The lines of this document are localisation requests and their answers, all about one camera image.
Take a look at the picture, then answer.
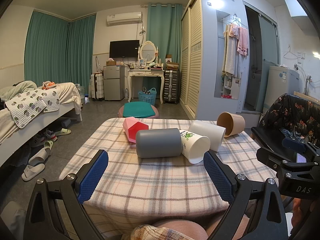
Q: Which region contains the white plastic cup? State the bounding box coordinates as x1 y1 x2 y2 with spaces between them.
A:
188 120 226 152

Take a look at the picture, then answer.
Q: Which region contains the white paper cup green print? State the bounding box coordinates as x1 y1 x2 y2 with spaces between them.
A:
180 129 210 164

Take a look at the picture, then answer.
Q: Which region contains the tan brown cup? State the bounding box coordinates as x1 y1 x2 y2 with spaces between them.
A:
216 112 245 138

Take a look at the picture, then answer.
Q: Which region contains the grey plastic cup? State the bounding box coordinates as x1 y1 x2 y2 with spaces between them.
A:
136 128 182 159

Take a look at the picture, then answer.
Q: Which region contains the pink hexagonal cup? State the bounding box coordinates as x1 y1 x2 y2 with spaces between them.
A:
123 117 149 143

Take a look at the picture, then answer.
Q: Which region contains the person right hand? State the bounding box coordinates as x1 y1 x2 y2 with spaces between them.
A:
291 198 319 228

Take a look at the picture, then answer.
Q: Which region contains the black floral chair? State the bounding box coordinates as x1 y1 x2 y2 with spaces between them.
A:
251 94 319 151

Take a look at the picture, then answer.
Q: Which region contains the white slipper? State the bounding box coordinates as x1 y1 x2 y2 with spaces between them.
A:
21 163 45 181

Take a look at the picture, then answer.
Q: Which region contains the white washing machine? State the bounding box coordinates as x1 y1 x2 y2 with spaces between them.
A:
263 66 299 114

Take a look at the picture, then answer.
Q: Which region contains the bed with cream sheets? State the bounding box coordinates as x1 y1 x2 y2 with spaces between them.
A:
1 81 82 165

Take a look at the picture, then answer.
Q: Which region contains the plaid tablecloth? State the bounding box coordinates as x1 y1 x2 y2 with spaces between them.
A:
58 117 279 238

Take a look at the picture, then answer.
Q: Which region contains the green slipper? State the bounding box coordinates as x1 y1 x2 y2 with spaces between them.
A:
55 128 71 137

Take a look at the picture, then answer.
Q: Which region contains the black silver suitcase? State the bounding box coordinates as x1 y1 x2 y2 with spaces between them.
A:
163 70 180 104

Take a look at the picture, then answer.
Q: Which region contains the white hanging towel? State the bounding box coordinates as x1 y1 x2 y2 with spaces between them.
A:
222 24 241 79

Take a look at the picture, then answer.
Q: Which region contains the blue laundry basket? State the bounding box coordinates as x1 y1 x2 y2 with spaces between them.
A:
138 87 157 106

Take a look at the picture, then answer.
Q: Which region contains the green seat cushion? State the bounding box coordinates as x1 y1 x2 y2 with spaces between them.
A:
123 101 155 118

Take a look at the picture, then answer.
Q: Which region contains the floral quilted blanket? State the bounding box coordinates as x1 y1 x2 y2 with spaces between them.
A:
5 89 60 128

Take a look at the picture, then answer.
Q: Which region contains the pink hanging towel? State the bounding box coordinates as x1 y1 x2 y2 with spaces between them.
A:
228 23 249 56

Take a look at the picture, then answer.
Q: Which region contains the white louvred wardrobe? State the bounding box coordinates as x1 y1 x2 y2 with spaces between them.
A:
180 0 249 120

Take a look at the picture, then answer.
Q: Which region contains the white dressing table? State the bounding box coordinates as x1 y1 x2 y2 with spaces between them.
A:
127 69 165 104

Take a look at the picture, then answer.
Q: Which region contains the water jug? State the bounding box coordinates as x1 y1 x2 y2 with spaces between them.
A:
75 84 85 101

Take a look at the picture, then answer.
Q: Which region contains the oval vanity mirror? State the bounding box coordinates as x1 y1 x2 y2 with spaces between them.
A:
138 41 158 64

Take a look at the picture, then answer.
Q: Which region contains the white striped suitcase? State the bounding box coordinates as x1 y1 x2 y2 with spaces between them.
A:
91 73 104 101

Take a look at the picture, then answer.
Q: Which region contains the silver mini fridge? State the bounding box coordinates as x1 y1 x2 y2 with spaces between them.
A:
103 65 125 101

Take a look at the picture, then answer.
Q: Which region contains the black television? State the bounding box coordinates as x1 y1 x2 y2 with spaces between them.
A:
109 40 140 58

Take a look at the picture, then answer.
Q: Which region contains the green middle curtain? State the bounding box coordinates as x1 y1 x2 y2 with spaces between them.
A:
145 3 185 67

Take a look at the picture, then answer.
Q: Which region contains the green corner curtain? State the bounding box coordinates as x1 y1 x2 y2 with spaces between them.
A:
24 11 96 91

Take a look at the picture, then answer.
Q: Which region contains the white air conditioner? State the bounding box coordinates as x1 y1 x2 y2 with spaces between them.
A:
106 11 143 25

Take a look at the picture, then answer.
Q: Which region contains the wire hanger on wall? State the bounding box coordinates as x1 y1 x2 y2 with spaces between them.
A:
283 45 298 61

